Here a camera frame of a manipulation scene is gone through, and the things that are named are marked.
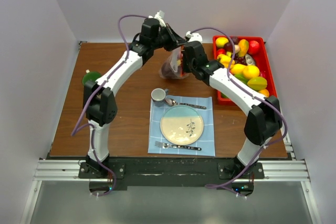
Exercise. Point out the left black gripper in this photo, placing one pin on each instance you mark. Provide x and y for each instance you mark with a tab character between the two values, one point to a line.
175	39

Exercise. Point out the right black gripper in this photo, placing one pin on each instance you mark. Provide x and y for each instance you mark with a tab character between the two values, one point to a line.
186	68

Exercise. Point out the clear zip top bag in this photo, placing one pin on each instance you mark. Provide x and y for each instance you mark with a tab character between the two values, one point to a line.
172	66

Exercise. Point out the yellow lemon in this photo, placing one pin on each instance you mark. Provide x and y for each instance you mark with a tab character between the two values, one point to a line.
250	72

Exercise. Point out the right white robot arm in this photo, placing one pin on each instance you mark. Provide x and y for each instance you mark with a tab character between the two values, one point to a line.
263	117

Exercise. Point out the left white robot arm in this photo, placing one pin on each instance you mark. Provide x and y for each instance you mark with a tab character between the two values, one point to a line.
99	102

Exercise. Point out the yellow peach top left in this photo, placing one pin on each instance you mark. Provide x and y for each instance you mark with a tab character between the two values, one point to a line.
220	42

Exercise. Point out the metal spoon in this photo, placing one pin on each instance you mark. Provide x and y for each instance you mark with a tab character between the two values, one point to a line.
172	102

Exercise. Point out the orange yellow mango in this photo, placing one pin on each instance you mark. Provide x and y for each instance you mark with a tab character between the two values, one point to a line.
244	46

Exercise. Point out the green bell pepper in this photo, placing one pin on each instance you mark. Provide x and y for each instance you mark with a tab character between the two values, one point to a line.
241	78

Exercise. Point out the grey mug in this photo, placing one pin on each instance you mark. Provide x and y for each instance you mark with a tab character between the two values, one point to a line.
158	96

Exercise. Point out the red apple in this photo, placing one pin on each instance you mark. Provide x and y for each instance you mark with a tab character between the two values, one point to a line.
254	47

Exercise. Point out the beige and teal plate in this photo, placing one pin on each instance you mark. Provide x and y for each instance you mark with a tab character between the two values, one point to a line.
181	125

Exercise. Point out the yellow star fruit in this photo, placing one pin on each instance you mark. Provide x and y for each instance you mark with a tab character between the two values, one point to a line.
257	83

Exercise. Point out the green glass cup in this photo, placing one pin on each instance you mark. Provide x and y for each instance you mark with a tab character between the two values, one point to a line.
90	76

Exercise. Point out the metal fork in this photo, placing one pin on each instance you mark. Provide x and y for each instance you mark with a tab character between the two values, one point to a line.
166	145

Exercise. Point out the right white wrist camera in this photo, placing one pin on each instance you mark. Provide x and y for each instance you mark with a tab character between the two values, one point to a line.
193	35

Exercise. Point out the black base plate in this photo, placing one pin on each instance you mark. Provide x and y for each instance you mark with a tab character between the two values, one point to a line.
157	171

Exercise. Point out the aluminium frame rail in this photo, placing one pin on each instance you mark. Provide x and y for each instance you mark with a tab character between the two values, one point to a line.
271	170

